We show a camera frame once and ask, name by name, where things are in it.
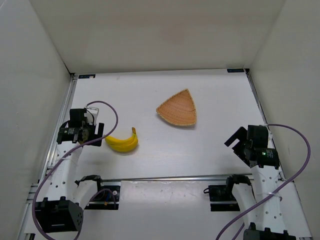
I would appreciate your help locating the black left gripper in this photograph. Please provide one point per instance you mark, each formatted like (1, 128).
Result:
(97, 134)

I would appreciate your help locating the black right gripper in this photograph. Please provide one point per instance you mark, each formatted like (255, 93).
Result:
(238, 144)

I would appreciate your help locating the yellow fake banana bunch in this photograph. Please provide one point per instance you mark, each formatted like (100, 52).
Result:
(123, 145)

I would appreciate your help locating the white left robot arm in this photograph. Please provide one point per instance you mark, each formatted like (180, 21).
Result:
(62, 207)

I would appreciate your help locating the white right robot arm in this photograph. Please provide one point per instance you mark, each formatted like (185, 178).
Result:
(259, 205)

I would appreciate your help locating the woven triangular fruit basket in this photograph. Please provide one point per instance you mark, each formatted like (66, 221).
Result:
(179, 110)

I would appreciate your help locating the blue left corner label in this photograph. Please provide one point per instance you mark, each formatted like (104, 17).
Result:
(86, 76)

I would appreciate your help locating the blue corner label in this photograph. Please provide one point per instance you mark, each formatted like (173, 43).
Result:
(235, 70)
(86, 76)

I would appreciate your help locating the blue right corner label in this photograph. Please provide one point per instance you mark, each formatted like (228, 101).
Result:
(235, 70)

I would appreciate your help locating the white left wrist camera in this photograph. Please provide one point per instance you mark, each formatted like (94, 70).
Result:
(92, 114)

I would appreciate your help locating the aluminium front rail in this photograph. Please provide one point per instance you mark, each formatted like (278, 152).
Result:
(220, 177)

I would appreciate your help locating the aluminium rail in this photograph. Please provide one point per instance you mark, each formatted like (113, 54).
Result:
(52, 152)
(220, 177)
(258, 102)

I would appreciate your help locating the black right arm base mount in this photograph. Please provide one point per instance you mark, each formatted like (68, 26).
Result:
(220, 199)

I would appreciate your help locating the aluminium right side rail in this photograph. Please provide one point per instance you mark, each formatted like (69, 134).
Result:
(258, 102)

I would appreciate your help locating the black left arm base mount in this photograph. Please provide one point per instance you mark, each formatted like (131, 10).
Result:
(106, 200)

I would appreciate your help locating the aluminium left side rail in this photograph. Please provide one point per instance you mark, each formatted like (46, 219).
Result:
(52, 152)

